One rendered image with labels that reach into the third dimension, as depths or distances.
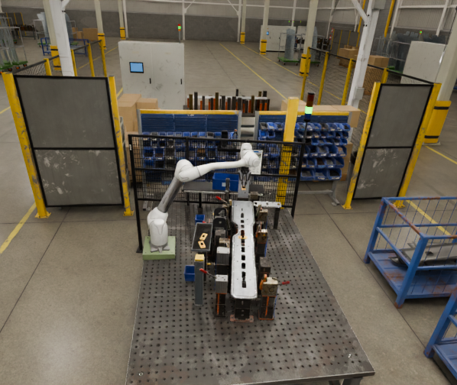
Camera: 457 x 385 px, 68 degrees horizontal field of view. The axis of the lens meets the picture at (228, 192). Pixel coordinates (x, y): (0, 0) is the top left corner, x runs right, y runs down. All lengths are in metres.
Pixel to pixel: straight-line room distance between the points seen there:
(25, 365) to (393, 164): 5.31
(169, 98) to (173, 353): 7.77
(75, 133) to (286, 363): 3.77
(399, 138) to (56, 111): 4.83
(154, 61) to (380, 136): 6.01
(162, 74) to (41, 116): 4.97
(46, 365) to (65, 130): 2.80
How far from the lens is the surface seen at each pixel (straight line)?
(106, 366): 3.44
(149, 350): 2.57
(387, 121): 5.50
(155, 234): 3.14
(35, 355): 3.71
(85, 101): 4.74
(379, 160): 5.73
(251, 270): 2.66
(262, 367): 2.49
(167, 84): 9.44
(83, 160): 5.03
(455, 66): 9.80
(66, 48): 6.77
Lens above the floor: 2.74
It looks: 28 degrees down
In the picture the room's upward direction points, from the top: 3 degrees clockwise
